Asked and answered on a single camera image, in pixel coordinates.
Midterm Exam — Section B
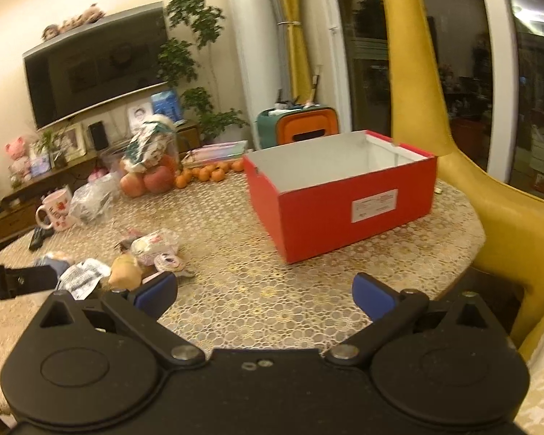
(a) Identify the white standing air conditioner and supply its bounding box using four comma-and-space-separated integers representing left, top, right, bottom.
224, 0, 295, 150

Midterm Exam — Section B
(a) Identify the white and pink snack packet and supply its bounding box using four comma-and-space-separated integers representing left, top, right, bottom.
131, 230, 180, 259

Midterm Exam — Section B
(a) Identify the round pink white packet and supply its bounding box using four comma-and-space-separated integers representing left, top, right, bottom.
154, 254, 186, 275

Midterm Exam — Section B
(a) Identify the black speaker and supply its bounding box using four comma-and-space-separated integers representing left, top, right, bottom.
87, 121, 110, 151

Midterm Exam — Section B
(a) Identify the white framed glass door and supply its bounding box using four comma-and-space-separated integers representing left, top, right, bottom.
331, 0, 544, 211

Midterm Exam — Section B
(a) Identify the yellow leather chair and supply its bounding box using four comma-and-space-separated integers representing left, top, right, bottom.
331, 0, 544, 359

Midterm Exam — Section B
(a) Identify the row of tangerines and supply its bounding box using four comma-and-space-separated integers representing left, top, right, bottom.
174, 159, 246, 190

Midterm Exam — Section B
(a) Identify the white mug with red print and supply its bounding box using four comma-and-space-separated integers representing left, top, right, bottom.
35, 187, 75, 232

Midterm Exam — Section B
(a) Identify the orange and teal stool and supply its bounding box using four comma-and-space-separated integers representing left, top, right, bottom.
256, 105, 340, 150

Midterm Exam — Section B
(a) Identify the wooden television cabinet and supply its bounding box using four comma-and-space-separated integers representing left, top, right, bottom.
0, 120, 202, 245

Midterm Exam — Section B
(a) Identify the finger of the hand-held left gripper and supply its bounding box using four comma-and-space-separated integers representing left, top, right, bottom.
0, 264, 59, 303

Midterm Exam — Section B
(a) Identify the blue grey packet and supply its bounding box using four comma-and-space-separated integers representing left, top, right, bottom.
34, 252, 73, 273

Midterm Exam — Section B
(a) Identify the clear plastic bag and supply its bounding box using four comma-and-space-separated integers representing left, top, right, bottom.
68, 174, 123, 227

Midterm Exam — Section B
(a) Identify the clear plastic snack jar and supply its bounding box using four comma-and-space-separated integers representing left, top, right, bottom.
120, 115, 182, 177

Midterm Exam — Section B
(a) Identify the tall green potted plant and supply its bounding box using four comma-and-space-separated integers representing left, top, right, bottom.
156, 0, 250, 143

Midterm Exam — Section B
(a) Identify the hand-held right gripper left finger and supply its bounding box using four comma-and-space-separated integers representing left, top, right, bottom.
38, 272, 207, 371

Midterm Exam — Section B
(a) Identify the stack of pastel folders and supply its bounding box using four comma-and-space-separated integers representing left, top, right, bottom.
181, 140, 249, 168

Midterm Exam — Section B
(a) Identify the black and white leaflet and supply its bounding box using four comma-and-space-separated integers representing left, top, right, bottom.
57, 258, 112, 301

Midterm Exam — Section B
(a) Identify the pink plush pig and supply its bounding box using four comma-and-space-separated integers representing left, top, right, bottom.
5, 135, 32, 182

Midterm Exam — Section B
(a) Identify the flat screen television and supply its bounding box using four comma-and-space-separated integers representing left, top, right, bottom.
22, 2, 169, 131

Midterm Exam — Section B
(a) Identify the red cardboard box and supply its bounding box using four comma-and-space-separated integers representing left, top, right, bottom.
242, 130, 438, 264

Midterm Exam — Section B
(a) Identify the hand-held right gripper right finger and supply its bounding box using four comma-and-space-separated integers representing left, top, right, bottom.
324, 273, 504, 368

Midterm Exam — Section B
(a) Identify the yellow curtain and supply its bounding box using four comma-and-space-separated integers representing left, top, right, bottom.
272, 0, 313, 100

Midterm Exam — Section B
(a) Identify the red apple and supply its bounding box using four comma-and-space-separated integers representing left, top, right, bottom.
144, 165, 175, 194
120, 173, 146, 199

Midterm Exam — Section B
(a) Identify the white photo frame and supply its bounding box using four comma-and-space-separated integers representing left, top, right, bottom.
57, 122, 87, 161

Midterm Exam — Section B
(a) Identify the small potted plant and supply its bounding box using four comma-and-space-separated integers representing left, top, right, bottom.
29, 120, 71, 168

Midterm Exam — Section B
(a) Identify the portrait picture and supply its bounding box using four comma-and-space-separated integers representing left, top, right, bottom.
127, 102, 154, 130

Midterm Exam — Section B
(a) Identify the black remote control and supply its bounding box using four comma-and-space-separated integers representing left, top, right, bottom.
28, 228, 55, 251

